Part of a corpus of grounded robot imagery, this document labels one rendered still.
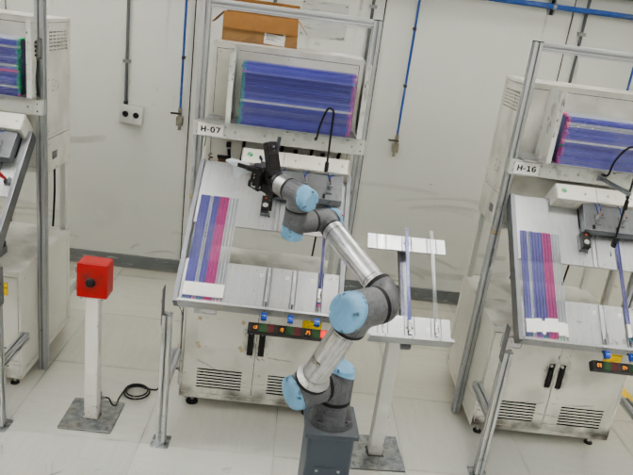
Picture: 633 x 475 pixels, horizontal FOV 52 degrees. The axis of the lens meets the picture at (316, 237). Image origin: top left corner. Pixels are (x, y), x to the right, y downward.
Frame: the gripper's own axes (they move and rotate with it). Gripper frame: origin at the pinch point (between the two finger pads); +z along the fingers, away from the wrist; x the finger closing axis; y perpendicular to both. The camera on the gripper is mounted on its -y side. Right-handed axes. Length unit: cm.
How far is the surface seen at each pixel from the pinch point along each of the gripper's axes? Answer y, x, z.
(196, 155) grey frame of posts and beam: 28, 33, 69
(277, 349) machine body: 105, 51, 10
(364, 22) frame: -44, 82, 29
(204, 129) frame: 14, 33, 65
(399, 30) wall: -31, 208, 105
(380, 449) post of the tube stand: 131, 70, -47
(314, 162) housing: 19, 68, 28
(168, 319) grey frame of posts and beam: 81, -3, 25
